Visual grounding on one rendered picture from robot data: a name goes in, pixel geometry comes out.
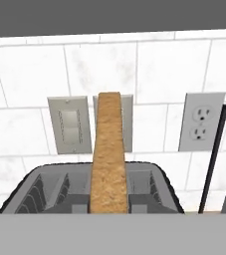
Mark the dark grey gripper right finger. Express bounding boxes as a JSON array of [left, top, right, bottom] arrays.
[[127, 194, 174, 215]]

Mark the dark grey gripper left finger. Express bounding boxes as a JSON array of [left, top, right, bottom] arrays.
[[46, 194, 91, 215]]

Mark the brown bread slice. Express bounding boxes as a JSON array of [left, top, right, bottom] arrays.
[[89, 92, 129, 214]]

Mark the grey toaster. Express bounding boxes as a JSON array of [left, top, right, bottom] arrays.
[[0, 160, 185, 215]]

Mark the grey double wall socket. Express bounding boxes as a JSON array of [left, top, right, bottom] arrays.
[[177, 92, 226, 153]]

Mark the dark grey wall cupboard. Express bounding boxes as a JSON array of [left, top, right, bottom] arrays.
[[0, 0, 226, 39]]

